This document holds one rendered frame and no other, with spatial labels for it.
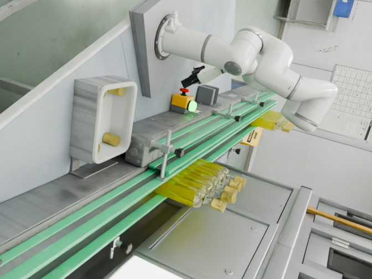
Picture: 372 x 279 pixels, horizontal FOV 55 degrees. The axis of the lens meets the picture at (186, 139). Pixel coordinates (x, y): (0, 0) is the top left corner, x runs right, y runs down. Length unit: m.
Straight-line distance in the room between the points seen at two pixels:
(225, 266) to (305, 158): 6.20
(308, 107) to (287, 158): 6.10
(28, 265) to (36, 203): 0.20
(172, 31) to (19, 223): 0.73
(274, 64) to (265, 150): 6.23
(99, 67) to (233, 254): 0.70
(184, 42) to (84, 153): 0.47
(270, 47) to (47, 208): 0.80
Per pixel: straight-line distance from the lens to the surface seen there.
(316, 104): 1.22
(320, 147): 7.17
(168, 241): 1.17
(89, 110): 0.99
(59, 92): 0.98
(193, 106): 1.50
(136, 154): 1.16
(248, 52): 1.15
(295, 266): 1.28
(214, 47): 1.16
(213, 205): 1.16
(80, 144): 1.03
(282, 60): 1.18
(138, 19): 1.14
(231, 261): 1.16
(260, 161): 7.44
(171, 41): 1.22
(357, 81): 6.93
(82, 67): 1.02
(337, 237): 1.55
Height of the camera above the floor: 1.39
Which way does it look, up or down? 21 degrees down
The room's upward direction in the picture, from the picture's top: 108 degrees clockwise
